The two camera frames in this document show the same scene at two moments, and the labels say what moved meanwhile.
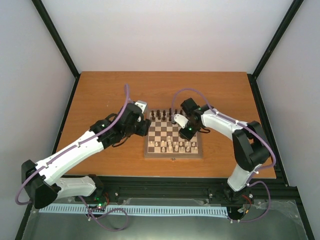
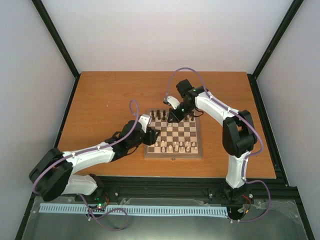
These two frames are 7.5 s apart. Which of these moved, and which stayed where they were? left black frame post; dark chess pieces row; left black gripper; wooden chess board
Moved: left black gripper
Stayed: dark chess pieces row; wooden chess board; left black frame post
